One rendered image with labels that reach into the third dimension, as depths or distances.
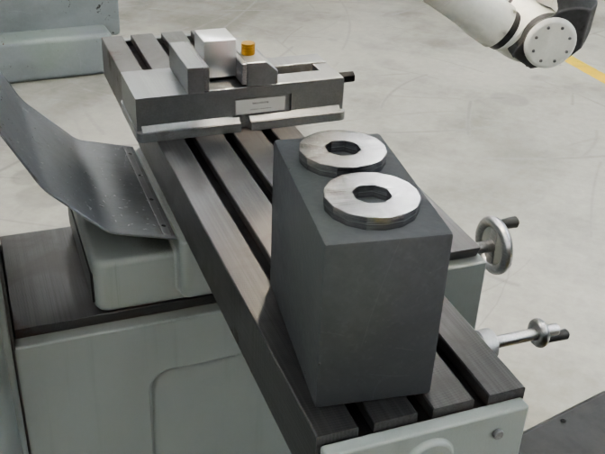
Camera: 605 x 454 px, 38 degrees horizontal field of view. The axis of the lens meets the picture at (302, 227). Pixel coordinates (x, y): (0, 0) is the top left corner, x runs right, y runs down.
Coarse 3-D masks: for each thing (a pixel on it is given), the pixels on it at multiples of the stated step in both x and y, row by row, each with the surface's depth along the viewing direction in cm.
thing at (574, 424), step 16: (592, 400) 141; (560, 416) 137; (576, 416) 137; (592, 416) 137; (528, 432) 134; (544, 432) 134; (560, 432) 134; (576, 432) 134; (592, 432) 134; (528, 448) 131; (544, 448) 131; (560, 448) 131; (576, 448) 131; (592, 448) 131
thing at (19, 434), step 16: (0, 256) 118; (0, 272) 119; (0, 288) 119; (0, 304) 120; (0, 320) 121; (0, 336) 121; (0, 352) 122; (0, 368) 122; (0, 384) 123; (16, 384) 127; (0, 400) 124; (16, 400) 128; (0, 416) 125; (16, 416) 130; (0, 432) 126; (16, 432) 130; (0, 448) 127; (16, 448) 130
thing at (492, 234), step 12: (492, 216) 169; (480, 228) 172; (492, 228) 169; (504, 228) 166; (480, 240) 174; (492, 240) 169; (504, 240) 165; (480, 252) 169; (492, 252) 170; (504, 252) 165; (492, 264) 171; (504, 264) 166
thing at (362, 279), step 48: (288, 144) 92; (336, 144) 91; (384, 144) 93; (288, 192) 88; (336, 192) 81; (384, 192) 82; (288, 240) 90; (336, 240) 76; (384, 240) 76; (432, 240) 77; (288, 288) 92; (336, 288) 78; (384, 288) 79; (432, 288) 80; (336, 336) 80; (384, 336) 82; (432, 336) 83; (336, 384) 83; (384, 384) 85
